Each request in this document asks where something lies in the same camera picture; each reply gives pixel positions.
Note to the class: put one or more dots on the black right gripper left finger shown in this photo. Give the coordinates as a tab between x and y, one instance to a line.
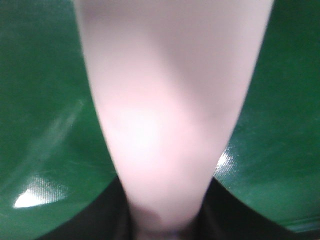
106	218

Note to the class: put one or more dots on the beige hand brush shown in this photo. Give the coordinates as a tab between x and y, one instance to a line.
168	80

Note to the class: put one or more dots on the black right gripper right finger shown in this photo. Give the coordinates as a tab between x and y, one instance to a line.
223	217

